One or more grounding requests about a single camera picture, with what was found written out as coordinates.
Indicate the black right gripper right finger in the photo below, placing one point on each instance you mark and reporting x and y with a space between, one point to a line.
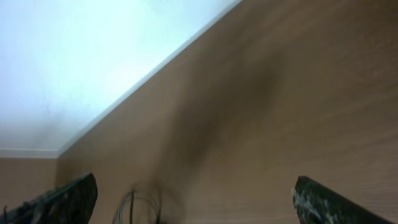
316 204

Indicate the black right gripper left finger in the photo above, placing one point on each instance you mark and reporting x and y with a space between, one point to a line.
73 203

